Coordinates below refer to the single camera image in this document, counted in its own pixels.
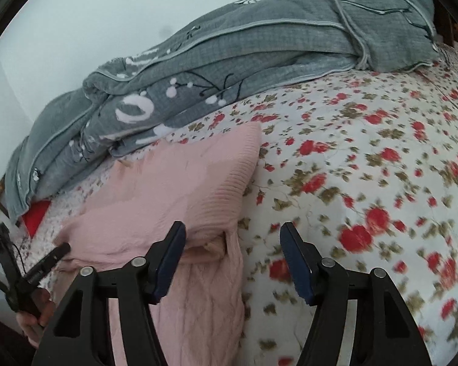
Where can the floral bed sheet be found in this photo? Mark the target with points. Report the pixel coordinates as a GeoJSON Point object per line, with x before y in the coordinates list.
{"type": "Point", "coordinates": [347, 160]}

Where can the dark wooden headboard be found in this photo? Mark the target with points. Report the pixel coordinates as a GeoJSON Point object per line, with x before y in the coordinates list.
{"type": "Point", "coordinates": [455, 26]}

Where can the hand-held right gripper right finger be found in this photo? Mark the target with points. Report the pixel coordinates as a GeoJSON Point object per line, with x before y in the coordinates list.
{"type": "Point", "coordinates": [293, 259]}

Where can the pink knit sweater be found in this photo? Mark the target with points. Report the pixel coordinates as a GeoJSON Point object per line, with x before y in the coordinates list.
{"type": "Point", "coordinates": [164, 198]}

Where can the person's left hand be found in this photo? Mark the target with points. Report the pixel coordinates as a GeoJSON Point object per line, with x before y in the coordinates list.
{"type": "Point", "coordinates": [28, 329]}

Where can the person's left forearm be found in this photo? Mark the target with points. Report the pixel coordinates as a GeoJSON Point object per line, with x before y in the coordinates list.
{"type": "Point", "coordinates": [7, 343]}

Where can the grey patterned quilt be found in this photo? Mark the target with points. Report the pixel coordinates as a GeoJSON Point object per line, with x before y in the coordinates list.
{"type": "Point", "coordinates": [252, 49]}

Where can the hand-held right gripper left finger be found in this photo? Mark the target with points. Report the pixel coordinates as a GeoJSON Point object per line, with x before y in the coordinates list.
{"type": "Point", "coordinates": [172, 253]}

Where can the red cloth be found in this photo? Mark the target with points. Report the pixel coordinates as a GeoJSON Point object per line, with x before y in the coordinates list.
{"type": "Point", "coordinates": [36, 217]}

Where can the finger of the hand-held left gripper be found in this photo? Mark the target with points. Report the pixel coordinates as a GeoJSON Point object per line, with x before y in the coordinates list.
{"type": "Point", "coordinates": [51, 257]}
{"type": "Point", "coordinates": [3, 247]}

